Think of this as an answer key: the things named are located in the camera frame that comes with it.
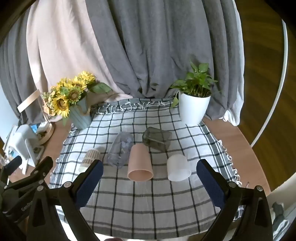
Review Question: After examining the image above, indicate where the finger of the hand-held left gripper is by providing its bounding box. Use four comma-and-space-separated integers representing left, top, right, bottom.
0, 156, 23, 184
3, 156, 54, 201

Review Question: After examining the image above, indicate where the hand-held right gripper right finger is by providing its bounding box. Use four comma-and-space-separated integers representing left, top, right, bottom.
196, 159, 274, 241

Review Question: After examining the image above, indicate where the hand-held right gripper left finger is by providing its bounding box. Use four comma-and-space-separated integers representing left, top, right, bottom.
27, 159, 104, 241

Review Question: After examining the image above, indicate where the beige patterned paper cup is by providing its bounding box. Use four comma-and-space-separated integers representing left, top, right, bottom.
79, 149, 100, 173

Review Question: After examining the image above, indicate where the frosted white cup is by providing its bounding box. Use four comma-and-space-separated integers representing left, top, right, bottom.
166, 154, 192, 181

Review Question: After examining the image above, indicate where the clear plastic cup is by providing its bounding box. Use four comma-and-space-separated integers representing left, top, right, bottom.
107, 132, 134, 168

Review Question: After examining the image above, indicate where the pink cup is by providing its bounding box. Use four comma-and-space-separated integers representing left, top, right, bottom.
127, 144, 154, 181

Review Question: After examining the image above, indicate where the smoky grey transparent cup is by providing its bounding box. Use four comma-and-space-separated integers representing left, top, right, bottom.
142, 127, 173, 152

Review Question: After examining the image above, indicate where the white plastic device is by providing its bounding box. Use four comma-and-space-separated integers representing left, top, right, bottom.
10, 125, 44, 174

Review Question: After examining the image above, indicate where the round wooden box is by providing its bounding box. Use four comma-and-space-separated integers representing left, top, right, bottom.
35, 122, 55, 144

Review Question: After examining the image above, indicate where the ribbed blue-green vase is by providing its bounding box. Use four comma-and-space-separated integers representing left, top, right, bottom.
69, 95, 93, 130

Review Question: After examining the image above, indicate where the checked grey white tablecloth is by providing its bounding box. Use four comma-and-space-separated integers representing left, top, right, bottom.
48, 98, 249, 239

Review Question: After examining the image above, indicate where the sunflower bouquet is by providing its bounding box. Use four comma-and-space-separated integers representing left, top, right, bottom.
42, 71, 114, 127

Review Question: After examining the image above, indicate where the pale wooden strip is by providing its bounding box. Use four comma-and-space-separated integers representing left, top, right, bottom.
17, 90, 40, 113

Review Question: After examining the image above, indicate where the grey cloth bundle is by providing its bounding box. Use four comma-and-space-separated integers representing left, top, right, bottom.
269, 202, 289, 234

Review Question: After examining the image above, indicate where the white sheer curtain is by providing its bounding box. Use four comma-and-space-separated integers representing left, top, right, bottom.
222, 23, 245, 127

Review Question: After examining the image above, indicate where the white plant pot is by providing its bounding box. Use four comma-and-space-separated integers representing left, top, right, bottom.
178, 91, 211, 124

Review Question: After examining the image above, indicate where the grey curtain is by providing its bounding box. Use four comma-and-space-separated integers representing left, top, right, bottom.
85, 0, 244, 120
0, 14, 47, 121

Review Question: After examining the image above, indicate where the green leafy plant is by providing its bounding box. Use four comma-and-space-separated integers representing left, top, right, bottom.
169, 61, 219, 109

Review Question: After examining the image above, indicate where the pale pink curtain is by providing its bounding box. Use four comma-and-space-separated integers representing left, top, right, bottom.
25, 0, 130, 109

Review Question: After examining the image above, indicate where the white hoop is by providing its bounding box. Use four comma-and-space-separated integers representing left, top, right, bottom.
251, 19, 288, 149

